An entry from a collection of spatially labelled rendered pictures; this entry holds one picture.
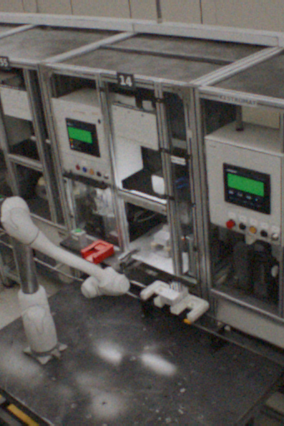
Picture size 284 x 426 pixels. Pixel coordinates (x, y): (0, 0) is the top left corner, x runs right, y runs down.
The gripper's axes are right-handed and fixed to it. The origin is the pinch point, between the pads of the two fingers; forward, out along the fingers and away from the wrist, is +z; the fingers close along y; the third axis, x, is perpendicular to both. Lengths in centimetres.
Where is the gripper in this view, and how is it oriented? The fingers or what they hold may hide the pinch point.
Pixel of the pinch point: (137, 256)
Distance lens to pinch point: 343.2
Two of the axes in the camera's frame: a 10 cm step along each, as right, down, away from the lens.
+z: 6.7, -4.2, 6.1
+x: -7.3, -2.6, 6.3
